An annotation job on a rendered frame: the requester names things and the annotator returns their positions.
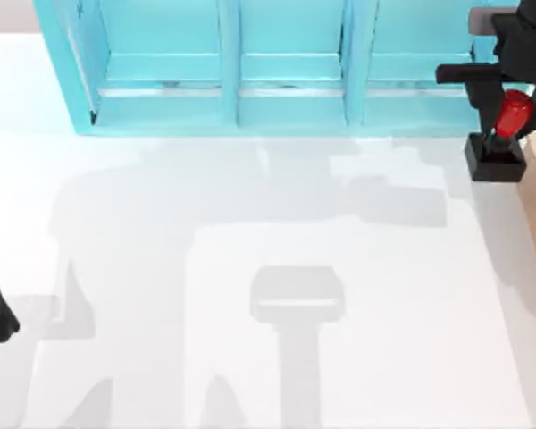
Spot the red stamp with black base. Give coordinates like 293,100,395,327
463,88,536,182

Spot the pale grey rounded box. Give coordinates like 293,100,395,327
467,7,498,36

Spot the light blue rack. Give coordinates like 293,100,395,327
31,0,501,139

